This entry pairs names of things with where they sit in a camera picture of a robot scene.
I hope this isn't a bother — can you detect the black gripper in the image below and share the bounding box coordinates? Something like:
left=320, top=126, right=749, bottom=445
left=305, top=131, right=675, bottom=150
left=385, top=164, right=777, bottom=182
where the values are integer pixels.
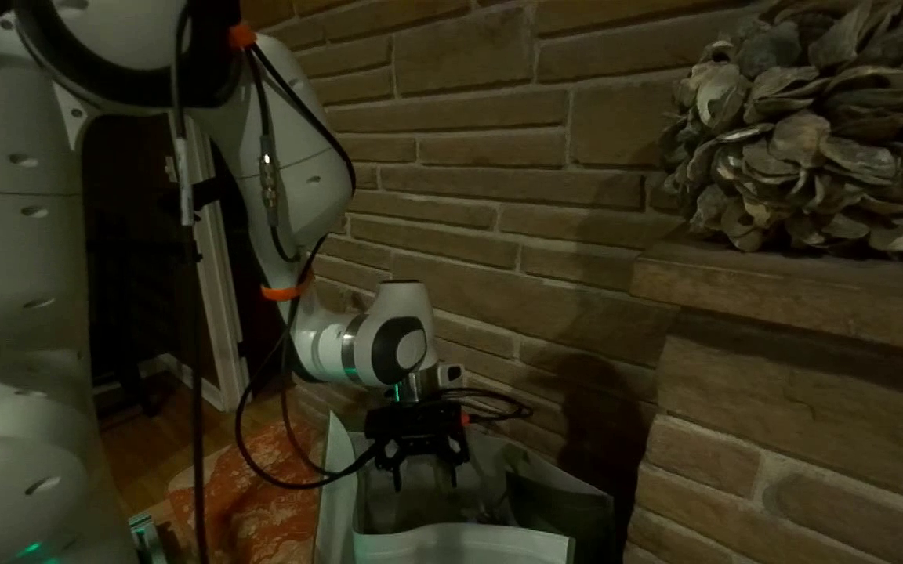
left=373, top=433, right=472, bottom=495

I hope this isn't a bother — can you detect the red patterned rug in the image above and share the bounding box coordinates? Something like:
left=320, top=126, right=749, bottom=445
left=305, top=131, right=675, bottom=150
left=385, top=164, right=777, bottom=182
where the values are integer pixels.
left=142, top=416, right=333, bottom=564

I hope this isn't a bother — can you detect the wooden mantel shelf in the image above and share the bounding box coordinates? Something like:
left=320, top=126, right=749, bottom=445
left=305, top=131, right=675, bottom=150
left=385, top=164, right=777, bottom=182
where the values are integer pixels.
left=631, top=242, right=903, bottom=360

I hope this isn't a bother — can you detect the grey shell wreath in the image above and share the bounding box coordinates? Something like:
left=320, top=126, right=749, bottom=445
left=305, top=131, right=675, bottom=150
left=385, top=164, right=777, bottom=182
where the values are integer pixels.
left=659, top=0, right=903, bottom=259

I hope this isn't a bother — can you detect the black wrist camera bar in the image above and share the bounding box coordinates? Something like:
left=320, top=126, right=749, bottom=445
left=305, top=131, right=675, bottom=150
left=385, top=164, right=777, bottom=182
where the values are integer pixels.
left=362, top=398, right=472, bottom=443

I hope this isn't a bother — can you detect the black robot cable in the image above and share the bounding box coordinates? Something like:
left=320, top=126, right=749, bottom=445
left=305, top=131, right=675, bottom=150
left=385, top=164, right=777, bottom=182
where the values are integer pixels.
left=229, top=42, right=392, bottom=495

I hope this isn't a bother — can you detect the white door frame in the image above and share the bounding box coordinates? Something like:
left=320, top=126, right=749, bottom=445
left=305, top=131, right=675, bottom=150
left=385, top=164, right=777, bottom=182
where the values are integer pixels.
left=172, top=112, right=255, bottom=416

